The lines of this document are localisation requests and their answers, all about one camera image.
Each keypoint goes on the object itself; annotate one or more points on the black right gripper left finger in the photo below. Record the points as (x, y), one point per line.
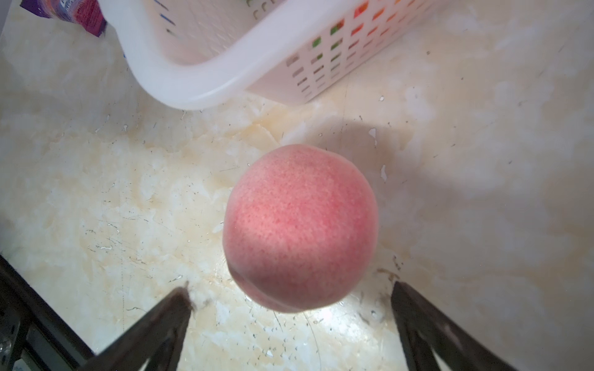
(155, 342)

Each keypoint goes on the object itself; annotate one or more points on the pink peach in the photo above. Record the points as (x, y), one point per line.
(300, 229)

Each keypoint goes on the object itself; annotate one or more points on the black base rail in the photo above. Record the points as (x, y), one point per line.
(33, 336)

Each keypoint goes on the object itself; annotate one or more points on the white plastic basket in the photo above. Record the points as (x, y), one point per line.
(192, 55)

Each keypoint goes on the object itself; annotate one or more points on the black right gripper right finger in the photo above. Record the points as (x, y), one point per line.
(426, 332)

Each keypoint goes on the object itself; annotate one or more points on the purple candy bag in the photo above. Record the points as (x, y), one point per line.
(86, 13)

